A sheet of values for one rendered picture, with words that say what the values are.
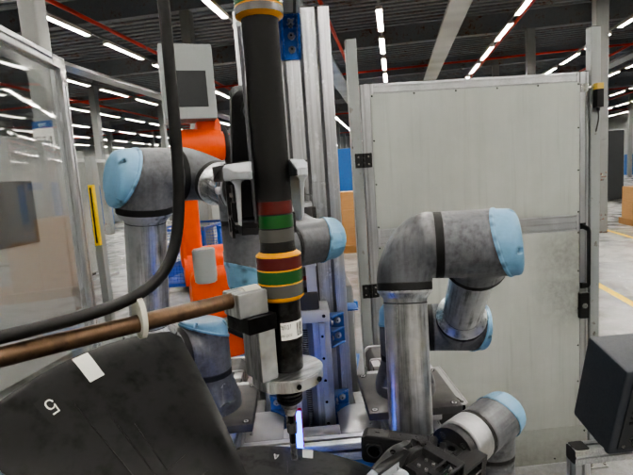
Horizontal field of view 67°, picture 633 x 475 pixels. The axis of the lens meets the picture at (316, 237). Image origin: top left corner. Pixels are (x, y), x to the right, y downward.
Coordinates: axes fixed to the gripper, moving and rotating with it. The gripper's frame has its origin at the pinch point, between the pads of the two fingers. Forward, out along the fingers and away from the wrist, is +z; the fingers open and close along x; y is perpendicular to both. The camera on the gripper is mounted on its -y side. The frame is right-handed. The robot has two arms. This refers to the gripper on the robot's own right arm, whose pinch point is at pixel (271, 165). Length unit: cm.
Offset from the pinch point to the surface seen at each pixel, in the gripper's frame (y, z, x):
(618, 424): 49, -23, -62
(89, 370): 18.9, -7.8, 19.0
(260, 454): 42.1, -25.3, 1.4
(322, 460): 44, -23, -8
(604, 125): -60, -771, -808
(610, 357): 37, -24, -62
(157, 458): 26.3, -1.8, 12.8
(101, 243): 61, -570, 123
